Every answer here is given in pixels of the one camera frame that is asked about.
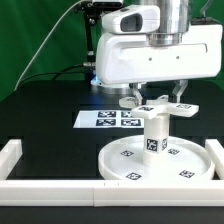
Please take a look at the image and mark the black cable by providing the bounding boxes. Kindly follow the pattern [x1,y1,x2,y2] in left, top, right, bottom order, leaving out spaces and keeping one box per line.
[19,63,96,88]

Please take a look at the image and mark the white sheet with markers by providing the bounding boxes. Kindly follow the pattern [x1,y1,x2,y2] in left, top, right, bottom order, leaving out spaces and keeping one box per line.
[73,110,144,128]

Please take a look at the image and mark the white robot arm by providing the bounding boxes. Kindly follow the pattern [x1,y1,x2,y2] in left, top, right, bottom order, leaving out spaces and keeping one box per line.
[96,0,223,97]

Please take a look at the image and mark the white U-shaped fence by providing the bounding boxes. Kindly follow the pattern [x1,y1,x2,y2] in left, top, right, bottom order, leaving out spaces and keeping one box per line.
[0,139,224,207]

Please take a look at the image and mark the white cross-shaped table base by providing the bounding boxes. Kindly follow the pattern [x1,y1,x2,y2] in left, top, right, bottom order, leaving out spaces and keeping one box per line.
[119,95,199,119]

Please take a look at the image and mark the white round table top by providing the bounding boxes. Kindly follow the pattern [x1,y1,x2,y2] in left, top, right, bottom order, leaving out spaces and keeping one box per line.
[98,135,215,182]

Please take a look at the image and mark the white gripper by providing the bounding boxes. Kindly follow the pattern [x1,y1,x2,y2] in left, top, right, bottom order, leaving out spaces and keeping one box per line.
[96,4,223,104]

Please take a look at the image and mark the white cable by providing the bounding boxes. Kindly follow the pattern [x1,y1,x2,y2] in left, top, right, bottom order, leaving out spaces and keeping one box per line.
[13,0,84,92]

